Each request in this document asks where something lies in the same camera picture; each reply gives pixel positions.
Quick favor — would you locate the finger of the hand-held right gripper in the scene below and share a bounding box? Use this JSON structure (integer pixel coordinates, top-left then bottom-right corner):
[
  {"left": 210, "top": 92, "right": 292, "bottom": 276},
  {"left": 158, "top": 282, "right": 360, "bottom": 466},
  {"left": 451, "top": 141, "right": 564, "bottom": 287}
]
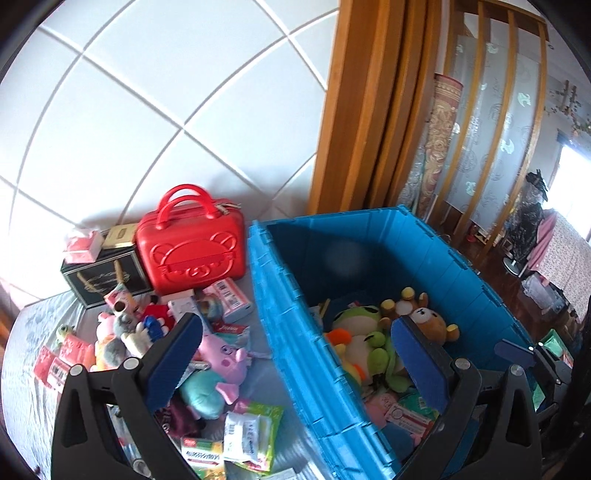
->
[
  {"left": 495, "top": 340, "right": 539, "bottom": 370},
  {"left": 536, "top": 347, "right": 573, "bottom": 385}
]

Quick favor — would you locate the pink cup keychain toy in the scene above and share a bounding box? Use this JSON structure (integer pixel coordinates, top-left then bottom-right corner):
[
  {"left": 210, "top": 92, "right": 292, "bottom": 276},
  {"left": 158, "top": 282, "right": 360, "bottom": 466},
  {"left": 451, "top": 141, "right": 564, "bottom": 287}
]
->
[{"left": 104, "top": 282, "right": 139, "bottom": 317}]

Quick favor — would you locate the wooden door frame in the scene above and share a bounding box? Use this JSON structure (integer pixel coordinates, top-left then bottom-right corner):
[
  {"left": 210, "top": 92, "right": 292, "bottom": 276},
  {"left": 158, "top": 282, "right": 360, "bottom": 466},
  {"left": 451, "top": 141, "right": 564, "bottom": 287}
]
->
[{"left": 307, "top": 0, "right": 444, "bottom": 217}]

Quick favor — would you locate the pink tissue pack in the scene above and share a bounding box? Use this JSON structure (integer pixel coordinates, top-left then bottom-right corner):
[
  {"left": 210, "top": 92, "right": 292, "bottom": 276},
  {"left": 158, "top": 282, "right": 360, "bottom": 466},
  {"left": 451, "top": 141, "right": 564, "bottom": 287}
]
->
[{"left": 62, "top": 228, "right": 103, "bottom": 264}]

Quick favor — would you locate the rolled patterned rug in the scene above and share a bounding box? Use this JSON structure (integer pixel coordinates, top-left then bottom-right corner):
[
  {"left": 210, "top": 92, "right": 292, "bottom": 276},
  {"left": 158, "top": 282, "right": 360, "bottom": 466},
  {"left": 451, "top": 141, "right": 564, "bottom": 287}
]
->
[{"left": 402, "top": 74, "right": 465, "bottom": 217}]

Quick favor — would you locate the blue plush toy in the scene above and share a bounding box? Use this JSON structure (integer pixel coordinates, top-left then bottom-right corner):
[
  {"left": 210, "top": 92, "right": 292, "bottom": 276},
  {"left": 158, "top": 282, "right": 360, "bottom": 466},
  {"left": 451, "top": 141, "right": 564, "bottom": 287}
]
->
[{"left": 383, "top": 422, "right": 416, "bottom": 455}]

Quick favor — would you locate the pink and white box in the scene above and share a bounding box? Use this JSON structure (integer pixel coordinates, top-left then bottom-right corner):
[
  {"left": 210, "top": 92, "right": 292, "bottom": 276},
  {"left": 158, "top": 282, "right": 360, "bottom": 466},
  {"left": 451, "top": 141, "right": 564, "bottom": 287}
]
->
[{"left": 203, "top": 278, "right": 254, "bottom": 324}]

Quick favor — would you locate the green box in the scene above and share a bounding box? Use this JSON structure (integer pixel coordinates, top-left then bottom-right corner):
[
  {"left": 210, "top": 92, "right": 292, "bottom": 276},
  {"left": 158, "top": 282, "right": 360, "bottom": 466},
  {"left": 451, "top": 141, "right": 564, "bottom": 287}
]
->
[{"left": 540, "top": 330, "right": 575, "bottom": 365}]

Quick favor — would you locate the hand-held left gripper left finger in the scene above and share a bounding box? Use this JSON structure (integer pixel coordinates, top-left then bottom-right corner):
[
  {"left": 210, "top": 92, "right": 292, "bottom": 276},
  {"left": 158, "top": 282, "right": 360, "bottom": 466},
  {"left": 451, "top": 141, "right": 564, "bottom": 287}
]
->
[{"left": 51, "top": 313, "right": 205, "bottom": 480}]

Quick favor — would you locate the pink floral cloth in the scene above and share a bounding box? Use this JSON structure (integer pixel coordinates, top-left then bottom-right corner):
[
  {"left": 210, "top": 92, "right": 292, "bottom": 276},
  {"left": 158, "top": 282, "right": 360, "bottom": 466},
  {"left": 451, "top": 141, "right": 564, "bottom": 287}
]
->
[{"left": 526, "top": 210, "right": 591, "bottom": 315}]

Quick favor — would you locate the yellow duck plush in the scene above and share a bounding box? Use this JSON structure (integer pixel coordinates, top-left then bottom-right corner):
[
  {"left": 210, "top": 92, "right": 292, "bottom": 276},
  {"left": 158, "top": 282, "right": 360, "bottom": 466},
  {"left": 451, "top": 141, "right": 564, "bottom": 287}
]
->
[{"left": 324, "top": 328, "right": 365, "bottom": 384}]

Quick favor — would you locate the white plush toy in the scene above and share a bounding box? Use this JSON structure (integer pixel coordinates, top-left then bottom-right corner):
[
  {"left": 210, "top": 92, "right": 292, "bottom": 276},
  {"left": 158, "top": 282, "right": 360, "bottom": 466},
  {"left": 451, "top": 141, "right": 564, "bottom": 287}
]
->
[{"left": 121, "top": 323, "right": 148, "bottom": 358}]

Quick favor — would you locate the brown bear plush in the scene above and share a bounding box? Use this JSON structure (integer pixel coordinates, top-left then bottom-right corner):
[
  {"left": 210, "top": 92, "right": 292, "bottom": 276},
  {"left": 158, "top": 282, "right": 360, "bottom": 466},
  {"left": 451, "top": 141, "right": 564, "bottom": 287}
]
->
[{"left": 409, "top": 305, "right": 462, "bottom": 347}]

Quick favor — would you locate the white lettered box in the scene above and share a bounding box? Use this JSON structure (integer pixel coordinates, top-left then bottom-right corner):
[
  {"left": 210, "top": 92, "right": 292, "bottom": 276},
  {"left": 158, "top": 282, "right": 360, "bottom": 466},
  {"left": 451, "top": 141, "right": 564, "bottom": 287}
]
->
[{"left": 167, "top": 295, "right": 199, "bottom": 324}]

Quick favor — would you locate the pink packet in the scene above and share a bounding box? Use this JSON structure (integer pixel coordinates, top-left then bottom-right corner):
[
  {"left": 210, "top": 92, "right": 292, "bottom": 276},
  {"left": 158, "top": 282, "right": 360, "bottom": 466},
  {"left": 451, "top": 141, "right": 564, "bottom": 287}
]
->
[
  {"left": 58, "top": 333, "right": 95, "bottom": 370},
  {"left": 34, "top": 346, "right": 70, "bottom": 391}
]

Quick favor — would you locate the grey plush toy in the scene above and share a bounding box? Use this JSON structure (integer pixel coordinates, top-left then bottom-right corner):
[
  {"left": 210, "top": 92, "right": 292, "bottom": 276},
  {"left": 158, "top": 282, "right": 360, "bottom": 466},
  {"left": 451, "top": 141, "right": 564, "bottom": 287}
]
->
[{"left": 95, "top": 335, "right": 132, "bottom": 372}]

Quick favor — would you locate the frosted glass partition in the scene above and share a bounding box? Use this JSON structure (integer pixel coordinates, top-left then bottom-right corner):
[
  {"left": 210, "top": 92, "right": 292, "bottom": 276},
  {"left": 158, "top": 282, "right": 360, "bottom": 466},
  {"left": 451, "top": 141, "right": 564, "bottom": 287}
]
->
[{"left": 434, "top": 0, "right": 555, "bottom": 241}]

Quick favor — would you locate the white wipes pack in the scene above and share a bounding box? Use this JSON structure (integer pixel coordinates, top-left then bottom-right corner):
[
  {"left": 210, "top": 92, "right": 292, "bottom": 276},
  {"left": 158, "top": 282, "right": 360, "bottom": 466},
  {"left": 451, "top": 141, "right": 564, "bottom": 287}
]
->
[{"left": 223, "top": 412, "right": 264, "bottom": 464}]

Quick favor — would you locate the white packet with red label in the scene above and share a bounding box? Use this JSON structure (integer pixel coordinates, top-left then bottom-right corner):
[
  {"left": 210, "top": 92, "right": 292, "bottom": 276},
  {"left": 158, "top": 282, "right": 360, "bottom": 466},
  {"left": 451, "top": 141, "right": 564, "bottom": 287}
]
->
[{"left": 385, "top": 401, "right": 439, "bottom": 446}]

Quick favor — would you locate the green wet wipes pack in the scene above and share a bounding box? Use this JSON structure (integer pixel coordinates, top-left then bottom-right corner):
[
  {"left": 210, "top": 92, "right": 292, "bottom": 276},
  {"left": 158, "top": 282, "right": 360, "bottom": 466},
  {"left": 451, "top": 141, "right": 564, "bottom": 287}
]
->
[{"left": 222, "top": 399, "right": 284, "bottom": 474}]

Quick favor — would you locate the black gift box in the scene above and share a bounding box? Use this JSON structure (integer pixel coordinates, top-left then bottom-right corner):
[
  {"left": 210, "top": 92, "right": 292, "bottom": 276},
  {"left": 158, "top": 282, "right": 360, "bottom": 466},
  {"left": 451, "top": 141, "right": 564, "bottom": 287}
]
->
[{"left": 61, "top": 247, "right": 153, "bottom": 309}]

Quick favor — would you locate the teal plush with pink fins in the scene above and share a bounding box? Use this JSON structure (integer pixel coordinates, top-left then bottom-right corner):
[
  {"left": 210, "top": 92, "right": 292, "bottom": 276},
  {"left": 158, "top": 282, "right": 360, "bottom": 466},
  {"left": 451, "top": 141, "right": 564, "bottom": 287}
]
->
[{"left": 179, "top": 369, "right": 241, "bottom": 420}]

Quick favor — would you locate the small gold box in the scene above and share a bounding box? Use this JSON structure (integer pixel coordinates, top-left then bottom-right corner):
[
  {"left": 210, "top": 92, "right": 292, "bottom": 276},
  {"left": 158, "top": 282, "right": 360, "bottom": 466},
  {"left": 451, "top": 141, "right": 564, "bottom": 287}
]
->
[{"left": 100, "top": 222, "right": 139, "bottom": 250}]

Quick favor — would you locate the blue doll packet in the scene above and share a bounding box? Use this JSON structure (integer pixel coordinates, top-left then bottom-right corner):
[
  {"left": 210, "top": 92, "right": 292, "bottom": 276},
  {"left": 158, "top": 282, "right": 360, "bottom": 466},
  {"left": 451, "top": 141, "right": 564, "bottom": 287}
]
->
[{"left": 196, "top": 295, "right": 227, "bottom": 319}]

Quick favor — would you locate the blue plastic storage crate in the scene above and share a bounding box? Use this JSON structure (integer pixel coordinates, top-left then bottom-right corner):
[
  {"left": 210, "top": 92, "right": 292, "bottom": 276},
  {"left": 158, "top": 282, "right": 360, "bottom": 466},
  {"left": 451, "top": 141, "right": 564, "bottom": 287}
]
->
[{"left": 247, "top": 205, "right": 539, "bottom": 480}]

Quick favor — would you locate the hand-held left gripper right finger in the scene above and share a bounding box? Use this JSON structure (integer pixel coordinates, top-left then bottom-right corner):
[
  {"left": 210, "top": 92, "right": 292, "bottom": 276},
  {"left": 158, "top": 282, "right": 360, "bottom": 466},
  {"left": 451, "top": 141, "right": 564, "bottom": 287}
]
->
[{"left": 390, "top": 315, "right": 543, "bottom": 480}]

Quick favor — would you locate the red bear-embossed suitcase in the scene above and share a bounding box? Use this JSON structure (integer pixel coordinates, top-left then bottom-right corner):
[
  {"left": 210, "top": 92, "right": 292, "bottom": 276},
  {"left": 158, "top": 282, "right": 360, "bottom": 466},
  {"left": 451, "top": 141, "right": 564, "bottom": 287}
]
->
[{"left": 135, "top": 185, "right": 246, "bottom": 296}]

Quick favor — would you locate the black hanging garment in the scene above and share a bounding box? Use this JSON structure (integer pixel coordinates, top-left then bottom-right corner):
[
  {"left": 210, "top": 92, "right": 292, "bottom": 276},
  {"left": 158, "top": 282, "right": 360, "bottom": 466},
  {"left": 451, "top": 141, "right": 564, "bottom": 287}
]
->
[{"left": 505, "top": 171, "right": 552, "bottom": 273}]

